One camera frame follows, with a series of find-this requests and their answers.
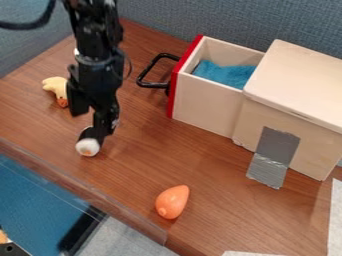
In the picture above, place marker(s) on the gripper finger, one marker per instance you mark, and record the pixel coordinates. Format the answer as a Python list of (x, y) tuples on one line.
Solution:
[(104, 123), (78, 96)]

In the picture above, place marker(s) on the grey tape strip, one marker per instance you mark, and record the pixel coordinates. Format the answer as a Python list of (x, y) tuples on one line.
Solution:
[(272, 156)]

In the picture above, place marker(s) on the cabinet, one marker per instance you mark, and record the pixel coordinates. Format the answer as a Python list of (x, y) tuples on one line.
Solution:
[(294, 100)]

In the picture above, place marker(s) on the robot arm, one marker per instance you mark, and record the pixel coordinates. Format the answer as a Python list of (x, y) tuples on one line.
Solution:
[(93, 26)]

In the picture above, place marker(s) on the orange toy carrot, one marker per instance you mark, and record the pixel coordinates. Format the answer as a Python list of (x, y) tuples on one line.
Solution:
[(173, 201)]

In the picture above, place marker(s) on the blue cloth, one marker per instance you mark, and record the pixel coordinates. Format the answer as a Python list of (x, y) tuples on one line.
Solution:
[(227, 74)]

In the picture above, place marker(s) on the drawer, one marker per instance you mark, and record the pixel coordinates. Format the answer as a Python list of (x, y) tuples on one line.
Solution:
[(205, 100)]

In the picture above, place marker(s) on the white paper sheet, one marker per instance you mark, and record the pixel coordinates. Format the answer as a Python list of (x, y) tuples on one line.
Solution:
[(249, 253), (335, 220)]

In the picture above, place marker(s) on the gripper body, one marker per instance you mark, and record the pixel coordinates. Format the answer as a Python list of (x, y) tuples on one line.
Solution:
[(102, 76)]

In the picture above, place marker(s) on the yellow plush duck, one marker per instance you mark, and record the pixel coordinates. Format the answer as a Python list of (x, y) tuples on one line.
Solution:
[(55, 86)]

